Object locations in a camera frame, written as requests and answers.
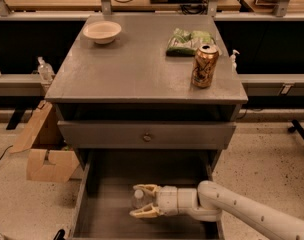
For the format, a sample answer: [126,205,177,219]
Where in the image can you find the white ceramic bowl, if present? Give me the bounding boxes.
[83,21,122,44]

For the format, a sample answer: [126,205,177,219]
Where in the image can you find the green chip bag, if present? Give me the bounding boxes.
[166,28,215,57]

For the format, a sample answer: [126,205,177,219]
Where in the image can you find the black stand leg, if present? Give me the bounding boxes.
[288,119,304,141]

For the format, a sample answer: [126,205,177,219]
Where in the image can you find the clear plastic water bottle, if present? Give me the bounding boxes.
[132,189,146,209]

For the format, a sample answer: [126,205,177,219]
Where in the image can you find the clear bottle on left shelf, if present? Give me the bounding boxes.
[38,57,55,82]

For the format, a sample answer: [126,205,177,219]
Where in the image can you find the grey top drawer with knob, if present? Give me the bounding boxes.
[58,121,236,150]

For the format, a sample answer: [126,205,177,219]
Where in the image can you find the open grey middle drawer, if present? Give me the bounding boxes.
[69,150,224,240]

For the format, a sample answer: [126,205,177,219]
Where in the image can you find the gold soda can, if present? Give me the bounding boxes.
[191,44,219,88]

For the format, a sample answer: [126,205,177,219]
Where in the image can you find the grey drawer cabinet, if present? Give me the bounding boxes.
[44,13,249,172]

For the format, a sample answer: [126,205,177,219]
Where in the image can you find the black cable on floor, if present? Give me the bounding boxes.
[0,145,14,175]

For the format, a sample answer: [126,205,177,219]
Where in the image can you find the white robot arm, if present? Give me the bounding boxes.
[130,181,304,240]

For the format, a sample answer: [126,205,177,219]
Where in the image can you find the cardboard box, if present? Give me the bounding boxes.
[10,101,83,183]

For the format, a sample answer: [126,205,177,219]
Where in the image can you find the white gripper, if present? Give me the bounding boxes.
[130,184,178,219]

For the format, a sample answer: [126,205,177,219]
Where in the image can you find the white pump dispenser bottle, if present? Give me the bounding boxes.
[230,49,240,70]

